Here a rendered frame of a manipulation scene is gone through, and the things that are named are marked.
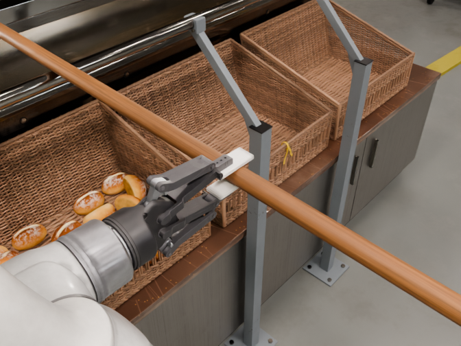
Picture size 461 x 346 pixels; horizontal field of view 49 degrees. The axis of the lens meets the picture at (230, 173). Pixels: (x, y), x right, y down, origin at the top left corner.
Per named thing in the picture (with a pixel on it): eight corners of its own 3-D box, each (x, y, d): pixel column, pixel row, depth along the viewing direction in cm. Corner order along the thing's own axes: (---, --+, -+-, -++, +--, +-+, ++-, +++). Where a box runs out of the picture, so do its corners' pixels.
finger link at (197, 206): (162, 232, 65) (162, 240, 65) (223, 202, 72) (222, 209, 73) (144, 217, 67) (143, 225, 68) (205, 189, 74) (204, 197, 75)
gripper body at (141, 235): (92, 207, 62) (151, 173, 67) (103, 254, 67) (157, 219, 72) (129, 239, 58) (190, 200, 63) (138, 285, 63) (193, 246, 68)
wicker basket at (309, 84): (235, 96, 208) (236, 32, 190) (315, 51, 240) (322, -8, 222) (335, 143, 182) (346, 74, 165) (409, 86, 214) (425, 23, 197)
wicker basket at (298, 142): (120, 163, 173) (108, 92, 156) (230, 99, 206) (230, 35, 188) (223, 231, 148) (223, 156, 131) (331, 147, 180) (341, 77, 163)
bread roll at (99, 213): (112, 198, 147) (123, 214, 147) (107, 205, 153) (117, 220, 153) (83, 215, 142) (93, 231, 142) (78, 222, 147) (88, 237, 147)
